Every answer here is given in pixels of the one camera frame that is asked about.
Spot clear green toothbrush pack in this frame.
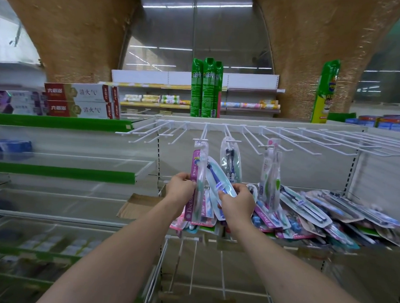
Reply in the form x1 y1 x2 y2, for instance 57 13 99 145
268 150 283 212

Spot white purple toothpaste box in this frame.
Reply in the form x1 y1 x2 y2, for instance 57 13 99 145
0 102 48 116
0 90 44 105

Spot person's left forearm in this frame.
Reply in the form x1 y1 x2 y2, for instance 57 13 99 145
36 196 189 303

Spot green yellow spray can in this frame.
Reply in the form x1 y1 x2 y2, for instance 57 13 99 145
311 59 341 125

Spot pile of toothbrush packs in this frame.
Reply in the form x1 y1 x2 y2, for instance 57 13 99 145
169 180 400 250

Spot person's left hand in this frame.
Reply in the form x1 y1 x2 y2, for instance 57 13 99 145
164 171 198 211

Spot person's right hand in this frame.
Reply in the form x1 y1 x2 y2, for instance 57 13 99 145
215 182 257 230

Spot row of colourful wrap rolls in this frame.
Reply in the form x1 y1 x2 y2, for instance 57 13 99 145
123 93 282 111

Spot clear pink-topped toothbrush pack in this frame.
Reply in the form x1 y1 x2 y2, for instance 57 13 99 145
258 137 275 205

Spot oval blue toothbrush pack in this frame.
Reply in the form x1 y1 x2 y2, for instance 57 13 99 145
205 156 239 199

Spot oval twin black toothbrush pack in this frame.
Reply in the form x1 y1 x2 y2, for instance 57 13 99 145
219 136 242 184
233 148 244 184

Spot person's right forearm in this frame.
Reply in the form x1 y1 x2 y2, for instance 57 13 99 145
229 222 381 303

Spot pink label toothbrush pack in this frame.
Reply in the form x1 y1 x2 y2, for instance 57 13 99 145
184 140 210 223

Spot white shelf unit yellow strips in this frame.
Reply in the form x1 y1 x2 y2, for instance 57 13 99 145
98 69 286 119

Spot green spray can red side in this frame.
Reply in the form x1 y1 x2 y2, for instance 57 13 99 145
212 61 224 119

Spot woven brown column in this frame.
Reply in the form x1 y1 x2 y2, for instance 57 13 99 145
248 0 400 124
0 0 139 86

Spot blue product box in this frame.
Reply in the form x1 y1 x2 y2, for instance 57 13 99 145
0 138 33 154

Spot brown cardboard tray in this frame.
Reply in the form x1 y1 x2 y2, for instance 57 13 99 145
116 192 166 221

